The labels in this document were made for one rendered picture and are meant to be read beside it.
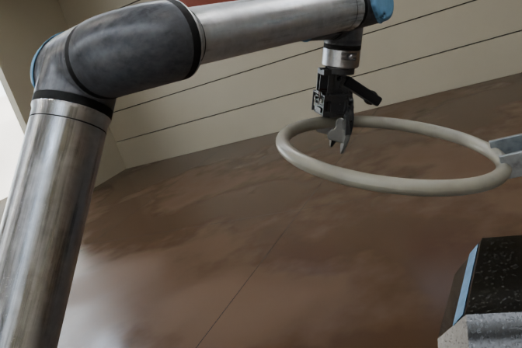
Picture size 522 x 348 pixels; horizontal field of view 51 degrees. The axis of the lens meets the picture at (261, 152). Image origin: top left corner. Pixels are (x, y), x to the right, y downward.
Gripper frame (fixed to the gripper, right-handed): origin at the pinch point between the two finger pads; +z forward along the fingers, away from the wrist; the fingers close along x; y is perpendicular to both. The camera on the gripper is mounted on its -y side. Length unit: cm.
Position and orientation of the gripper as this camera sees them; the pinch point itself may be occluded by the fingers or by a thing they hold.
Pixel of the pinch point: (339, 144)
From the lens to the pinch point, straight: 142.3
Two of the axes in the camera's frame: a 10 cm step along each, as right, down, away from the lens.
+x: 3.1, 3.1, -9.0
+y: -9.5, 0.4, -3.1
